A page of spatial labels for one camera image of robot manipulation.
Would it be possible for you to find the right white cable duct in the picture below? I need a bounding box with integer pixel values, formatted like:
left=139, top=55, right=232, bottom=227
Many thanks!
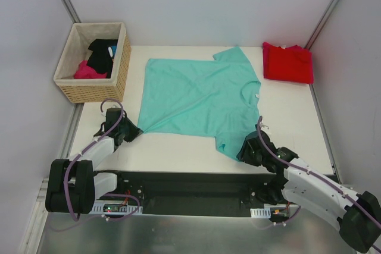
left=250, top=207, right=271, bottom=219

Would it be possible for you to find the aluminium rail left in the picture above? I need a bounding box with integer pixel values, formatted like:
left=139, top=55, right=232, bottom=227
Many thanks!
left=36, top=178, right=49, bottom=210

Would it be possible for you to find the white cable duct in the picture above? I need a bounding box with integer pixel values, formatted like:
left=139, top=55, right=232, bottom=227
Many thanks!
left=90, top=202, right=143, bottom=215
left=250, top=207, right=271, bottom=219

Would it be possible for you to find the magenta t shirt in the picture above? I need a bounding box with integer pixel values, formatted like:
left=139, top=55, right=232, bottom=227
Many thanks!
left=73, top=60, right=107, bottom=79

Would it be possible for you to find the teal t shirt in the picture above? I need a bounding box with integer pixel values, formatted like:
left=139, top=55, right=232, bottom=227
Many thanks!
left=138, top=47, right=261, bottom=160

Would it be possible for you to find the right aluminium frame post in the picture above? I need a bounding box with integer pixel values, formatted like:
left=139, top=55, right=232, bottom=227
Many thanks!
left=304, top=0, right=341, bottom=50

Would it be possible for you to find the black t shirt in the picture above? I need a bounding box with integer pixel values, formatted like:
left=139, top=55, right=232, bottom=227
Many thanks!
left=88, top=39, right=118, bottom=79

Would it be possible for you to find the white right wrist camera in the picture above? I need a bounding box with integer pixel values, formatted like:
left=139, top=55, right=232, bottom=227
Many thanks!
left=259, top=123, right=271, bottom=134

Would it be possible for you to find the left white cable duct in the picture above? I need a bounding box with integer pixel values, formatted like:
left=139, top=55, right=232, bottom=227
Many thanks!
left=90, top=202, right=143, bottom=215

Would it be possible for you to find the woven wicker basket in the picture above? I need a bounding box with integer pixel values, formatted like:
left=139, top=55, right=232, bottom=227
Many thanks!
left=54, top=22, right=132, bottom=104

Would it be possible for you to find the red t shirt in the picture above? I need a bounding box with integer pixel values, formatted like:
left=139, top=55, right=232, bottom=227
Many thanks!
left=263, top=42, right=314, bottom=84

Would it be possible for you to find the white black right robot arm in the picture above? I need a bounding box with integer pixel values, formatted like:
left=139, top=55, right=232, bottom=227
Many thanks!
left=237, top=130, right=380, bottom=253

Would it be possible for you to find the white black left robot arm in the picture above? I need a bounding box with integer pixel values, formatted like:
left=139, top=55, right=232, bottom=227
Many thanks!
left=45, top=107, right=142, bottom=216

